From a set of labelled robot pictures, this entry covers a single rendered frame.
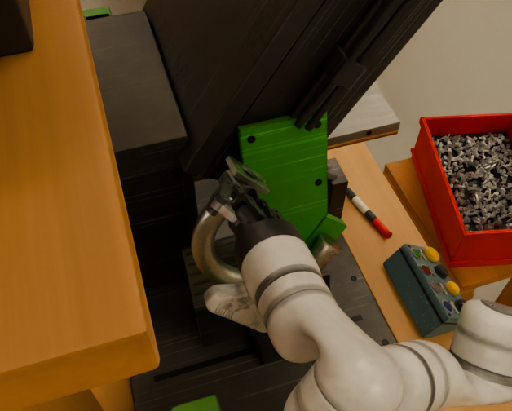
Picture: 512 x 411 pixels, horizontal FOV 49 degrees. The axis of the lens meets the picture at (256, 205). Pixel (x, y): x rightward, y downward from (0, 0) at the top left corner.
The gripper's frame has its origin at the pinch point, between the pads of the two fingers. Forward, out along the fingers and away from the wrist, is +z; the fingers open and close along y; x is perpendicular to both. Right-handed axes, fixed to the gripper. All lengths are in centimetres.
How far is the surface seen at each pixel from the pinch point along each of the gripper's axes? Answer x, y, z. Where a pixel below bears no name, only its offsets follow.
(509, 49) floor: -77, -184, 174
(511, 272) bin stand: -11, -67, 9
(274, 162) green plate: -4.6, -3.1, 2.8
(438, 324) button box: 0.8, -41.2, -5.6
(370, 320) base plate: 8.5, -37.1, 0.6
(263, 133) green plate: -6.9, 0.9, 2.9
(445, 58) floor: -52, -159, 177
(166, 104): -0.2, 8.4, 14.2
